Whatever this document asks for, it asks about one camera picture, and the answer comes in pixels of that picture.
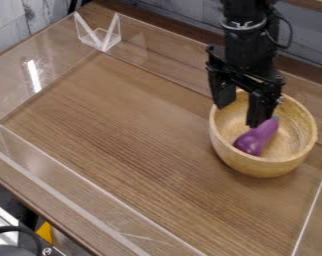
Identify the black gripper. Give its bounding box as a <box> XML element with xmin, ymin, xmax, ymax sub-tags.
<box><xmin>206</xmin><ymin>19</ymin><xmax>284</xmax><ymax>128</ymax></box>

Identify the purple toy eggplant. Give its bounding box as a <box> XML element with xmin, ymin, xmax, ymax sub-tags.
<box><xmin>232</xmin><ymin>116</ymin><xmax>279</xmax><ymax>156</ymax></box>

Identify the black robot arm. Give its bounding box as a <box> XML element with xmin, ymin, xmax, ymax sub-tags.
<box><xmin>205</xmin><ymin>0</ymin><xmax>293</xmax><ymax>128</ymax></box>

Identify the light wooden bowl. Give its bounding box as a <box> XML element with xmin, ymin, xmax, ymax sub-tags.
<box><xmin>208</xmin><ymin>90</ymin><xmax>317</xmax><ymax>178</ymax></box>

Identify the yellow object under table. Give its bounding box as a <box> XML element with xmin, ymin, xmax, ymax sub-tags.
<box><xmin>37</xmin><ymin>222</ymin><xmax>53</xmax><ymax>244</ymax></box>

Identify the clear acrylic tray wall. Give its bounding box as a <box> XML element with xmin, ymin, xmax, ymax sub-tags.
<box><xmin>0</xmin><ymin>4</ymin><xmax>322</xmax><ymax>256</ymax></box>

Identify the clear acrylic corner bracket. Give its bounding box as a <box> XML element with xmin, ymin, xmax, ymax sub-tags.
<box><xmin>73</xmin><ymin>13</ymin><xmax>121</xmax><ymax>52</ymax></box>

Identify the black cable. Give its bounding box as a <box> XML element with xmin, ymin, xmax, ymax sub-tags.
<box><xmin>0</xmin><ymin>225</ymin><xmax>43</xmax><ymax>256</ymax></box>

